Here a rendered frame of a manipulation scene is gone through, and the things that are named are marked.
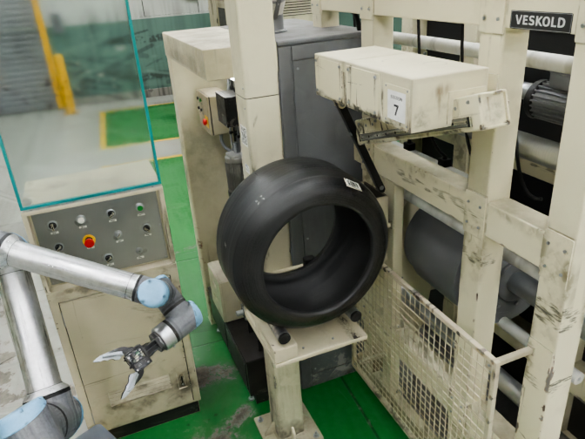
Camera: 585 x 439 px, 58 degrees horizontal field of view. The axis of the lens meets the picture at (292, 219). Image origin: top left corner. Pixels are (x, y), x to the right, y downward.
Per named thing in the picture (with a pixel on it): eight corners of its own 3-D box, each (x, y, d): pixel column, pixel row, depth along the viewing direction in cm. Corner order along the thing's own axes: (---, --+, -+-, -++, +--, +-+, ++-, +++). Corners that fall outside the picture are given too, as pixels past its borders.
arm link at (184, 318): (185, 301, 192) (203, 323, 191) (158, 323, 186) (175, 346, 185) (191, 295, 184) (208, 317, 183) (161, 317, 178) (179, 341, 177)
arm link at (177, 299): (160, 271, 180) (183, 300, 179) (166, 273, 191) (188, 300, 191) (137, 289, 179) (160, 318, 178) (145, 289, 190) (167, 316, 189)
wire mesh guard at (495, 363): (352, 365, 258) (348, 237, 228) (354, 364, 258) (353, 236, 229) (475, 524, 182) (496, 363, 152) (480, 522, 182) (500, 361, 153)
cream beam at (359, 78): (314, 95, 193) (312, 53, 186) (374, 85, 201) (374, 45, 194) (408, 135, 141) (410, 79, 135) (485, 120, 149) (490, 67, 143)
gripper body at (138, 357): (124, 354, 168) (155, 331, 174) (119, 355, 176) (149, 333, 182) (137, 374, 169) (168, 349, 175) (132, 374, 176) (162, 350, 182)
